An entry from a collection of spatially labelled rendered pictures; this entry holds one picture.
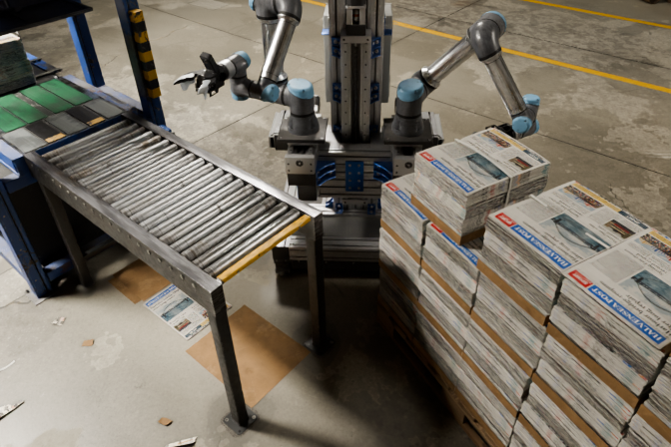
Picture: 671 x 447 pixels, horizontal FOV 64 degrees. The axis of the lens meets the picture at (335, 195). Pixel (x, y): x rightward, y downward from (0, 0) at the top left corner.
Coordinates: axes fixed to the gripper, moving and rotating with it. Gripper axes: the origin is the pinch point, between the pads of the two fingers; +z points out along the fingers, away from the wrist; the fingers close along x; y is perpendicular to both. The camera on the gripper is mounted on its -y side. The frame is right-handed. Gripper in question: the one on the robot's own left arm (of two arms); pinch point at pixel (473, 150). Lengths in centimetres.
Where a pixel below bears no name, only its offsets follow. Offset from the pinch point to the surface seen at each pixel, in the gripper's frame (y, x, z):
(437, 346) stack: -57, 41, 45
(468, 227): 5, 43, 40
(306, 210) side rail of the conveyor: -5, -6, 78
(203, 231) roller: -6, -15, 116
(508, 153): 20.6, 31.8, 15.3
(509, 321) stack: -12, 71, 45
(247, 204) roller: -6, -22, 96
